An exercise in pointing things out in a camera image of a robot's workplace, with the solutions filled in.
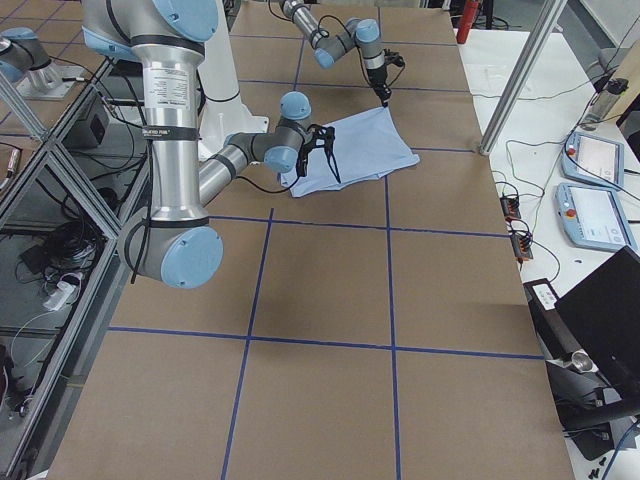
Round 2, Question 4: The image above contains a red fire extinguisher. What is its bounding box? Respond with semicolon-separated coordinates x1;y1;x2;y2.
456;0;479;45

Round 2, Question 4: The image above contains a light blue t-shirt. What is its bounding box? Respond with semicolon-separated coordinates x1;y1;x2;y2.
279;107;420;198

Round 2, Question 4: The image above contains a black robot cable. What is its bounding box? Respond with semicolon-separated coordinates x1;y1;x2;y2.
234;172;296;194

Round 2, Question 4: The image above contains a clear water bottle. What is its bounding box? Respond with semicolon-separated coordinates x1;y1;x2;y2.
581;78;629;131

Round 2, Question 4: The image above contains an upper teach pendant tablet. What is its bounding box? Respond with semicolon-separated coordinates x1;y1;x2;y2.
561;132;624;190

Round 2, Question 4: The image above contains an aluminium frame post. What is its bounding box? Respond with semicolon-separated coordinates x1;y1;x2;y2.
478;0;568;156

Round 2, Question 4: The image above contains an orange black adapter box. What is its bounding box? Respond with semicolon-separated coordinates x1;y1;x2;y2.
500;195;522;221

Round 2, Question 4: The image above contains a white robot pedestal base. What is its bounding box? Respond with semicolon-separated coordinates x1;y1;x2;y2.
198;0;269;162

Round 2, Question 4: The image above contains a teach pendant tablet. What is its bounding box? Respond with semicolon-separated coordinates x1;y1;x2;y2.
555;182;637;252
561;132;624;190

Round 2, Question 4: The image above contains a black laptop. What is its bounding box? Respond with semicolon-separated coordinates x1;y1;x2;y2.
524;247;639;460

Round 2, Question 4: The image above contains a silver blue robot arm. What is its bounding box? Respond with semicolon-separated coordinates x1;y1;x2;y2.
278;1;406;107
82;1;335;289

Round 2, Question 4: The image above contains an aluminium frame rack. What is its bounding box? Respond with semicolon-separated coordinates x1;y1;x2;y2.
1;60;149;479

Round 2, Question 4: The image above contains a lower teach pendant tablet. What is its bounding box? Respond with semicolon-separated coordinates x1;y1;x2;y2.
555;182;637;252

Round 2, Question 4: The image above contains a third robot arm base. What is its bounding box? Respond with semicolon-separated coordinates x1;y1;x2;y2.
1;27;85;100

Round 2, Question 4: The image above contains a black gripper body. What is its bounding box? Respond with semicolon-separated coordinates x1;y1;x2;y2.
296;124;335;178
364;48;405;98

